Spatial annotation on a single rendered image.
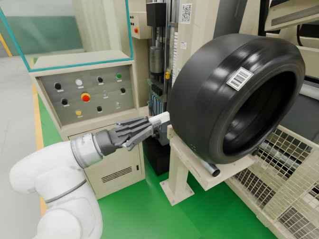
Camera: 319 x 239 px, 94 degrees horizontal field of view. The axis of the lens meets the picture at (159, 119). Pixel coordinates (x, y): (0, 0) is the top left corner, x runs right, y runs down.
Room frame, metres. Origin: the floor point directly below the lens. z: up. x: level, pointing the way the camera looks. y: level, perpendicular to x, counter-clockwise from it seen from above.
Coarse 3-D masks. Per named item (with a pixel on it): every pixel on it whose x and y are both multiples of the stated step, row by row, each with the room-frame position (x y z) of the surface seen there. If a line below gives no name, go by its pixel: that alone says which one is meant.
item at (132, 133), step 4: (144, 124) 0.37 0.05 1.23; (148, 124) 0.37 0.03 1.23; (136, 128) 0.36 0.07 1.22; (140, 128) 0.36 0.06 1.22; (144, 128) 0.36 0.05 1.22; (120, 132) 0.34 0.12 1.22; (124, 132) 0.34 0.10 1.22; (128, 132) 0.34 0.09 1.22; (132, 132) 0.34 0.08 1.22; (136, 132) 0.35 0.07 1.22; (120, 136) 0.33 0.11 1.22; (132, 136) 0.34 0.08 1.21
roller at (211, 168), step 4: (180, 140) 0.66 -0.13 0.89; (184, 144) 0.62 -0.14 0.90; (188, 148) 0.58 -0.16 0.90; (192, 152) 0.55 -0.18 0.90; (196, 156) 0.52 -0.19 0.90; (200, 160) 0.49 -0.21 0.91; (204, 164) 0.47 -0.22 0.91; (208, 164) 0.46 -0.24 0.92; (212, 164) 0.46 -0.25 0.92; (208, 168) 0.44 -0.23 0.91; (212, 168) 0.44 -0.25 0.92; (216, 168) 0.43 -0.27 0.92; (212, 172) 0.42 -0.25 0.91; (216, 172) 0.42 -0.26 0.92
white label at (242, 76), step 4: (240, 68) 0.43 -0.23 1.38; (236, 72) 0.43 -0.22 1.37; (240, 72) 0.43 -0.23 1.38; (244, 72) 0.42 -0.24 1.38; (248, 72) 0.42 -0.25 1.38; (232, 76) 0.43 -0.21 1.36; (236, 76) 0.42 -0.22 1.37; (240, 76) 0.42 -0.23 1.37; (244, 76) 0.41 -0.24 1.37; (248, 76) 0.41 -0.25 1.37; (232, 80) 0.42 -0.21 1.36; (236, 80) 0.41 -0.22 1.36; (240, 80) 0.41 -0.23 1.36; (244, 80) 0.41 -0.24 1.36; (232, 84) 0.41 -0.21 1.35; (236, 84) 0.40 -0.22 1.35; (240, 84) 0.40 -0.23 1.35; (236, 88) 0.40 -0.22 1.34
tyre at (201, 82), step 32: (192, 64) 0.57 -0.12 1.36; (224, 64) 0.47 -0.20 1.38; (256, 64) 0.44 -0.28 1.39; (288, 64) 0.49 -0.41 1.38; (192, 96) 0.47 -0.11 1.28; (224, 96) 0.40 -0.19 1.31; (256, 96) 0.76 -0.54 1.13; (288, 96) 0.58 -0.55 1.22; (192, 128) 0.41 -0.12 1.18; (224, 128) 0.39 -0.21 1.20; (256, 128) 0.64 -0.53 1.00; (224, 160) 0.42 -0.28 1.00
